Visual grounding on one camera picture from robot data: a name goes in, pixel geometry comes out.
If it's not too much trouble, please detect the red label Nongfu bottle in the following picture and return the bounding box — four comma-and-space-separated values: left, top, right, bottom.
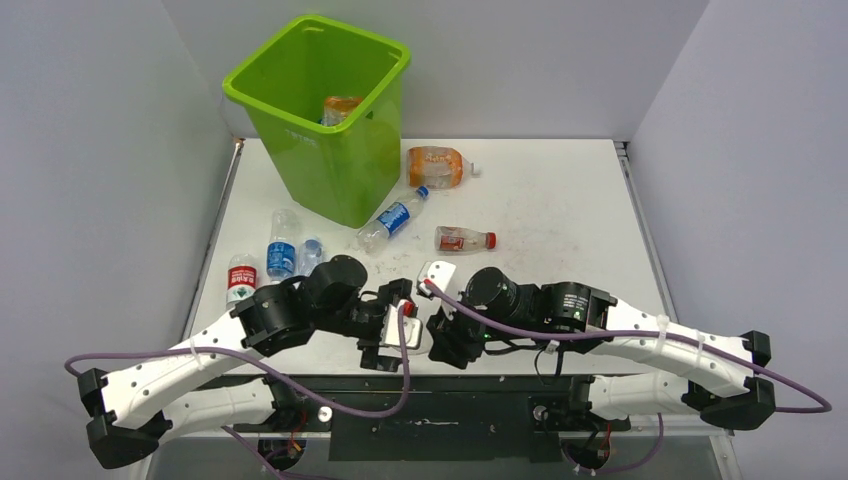
225, 253, 259, 309

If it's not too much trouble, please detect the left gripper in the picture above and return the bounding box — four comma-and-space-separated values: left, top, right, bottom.
313, 282, 411, 368

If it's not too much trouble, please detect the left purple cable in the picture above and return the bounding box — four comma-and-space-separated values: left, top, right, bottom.
64, 304, 413, 420

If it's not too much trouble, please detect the green plastic bin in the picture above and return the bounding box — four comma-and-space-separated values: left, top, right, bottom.
222, 15, 411, 228

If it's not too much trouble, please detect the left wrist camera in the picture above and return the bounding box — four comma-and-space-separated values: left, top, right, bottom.
378, 299, 424, 350

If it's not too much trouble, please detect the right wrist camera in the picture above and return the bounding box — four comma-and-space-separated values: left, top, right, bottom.
415, 260, 459, 299

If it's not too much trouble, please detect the red cap tea bottle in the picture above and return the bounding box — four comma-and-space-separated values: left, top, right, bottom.
434, 226, 497, 253

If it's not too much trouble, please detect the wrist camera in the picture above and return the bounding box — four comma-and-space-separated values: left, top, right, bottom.
415, 260, 459, 299
378, 299, 424, 350

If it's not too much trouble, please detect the crushed clear purple-label bottle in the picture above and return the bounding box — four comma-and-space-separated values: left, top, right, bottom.
296, 237, 325, 276

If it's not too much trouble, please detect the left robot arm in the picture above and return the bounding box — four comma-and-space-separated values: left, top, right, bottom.
77, 255, 423, 469

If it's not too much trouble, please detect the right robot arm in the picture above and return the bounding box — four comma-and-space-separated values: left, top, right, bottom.
417, 262, 777, 431

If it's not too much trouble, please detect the large orange label bottle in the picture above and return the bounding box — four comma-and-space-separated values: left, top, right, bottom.
406, 146, 481, 190

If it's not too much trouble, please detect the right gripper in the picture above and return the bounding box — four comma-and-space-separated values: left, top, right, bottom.
427, 286, 530, 366

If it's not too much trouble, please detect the crushed orange label bottle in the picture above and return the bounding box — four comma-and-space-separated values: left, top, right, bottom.
321, 96, 363, 127

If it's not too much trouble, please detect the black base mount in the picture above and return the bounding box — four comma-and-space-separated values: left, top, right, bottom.
235, 375, 631, 463

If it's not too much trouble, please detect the blue label clear bottle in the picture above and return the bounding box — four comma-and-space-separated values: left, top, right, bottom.
266, 209, 301, 283

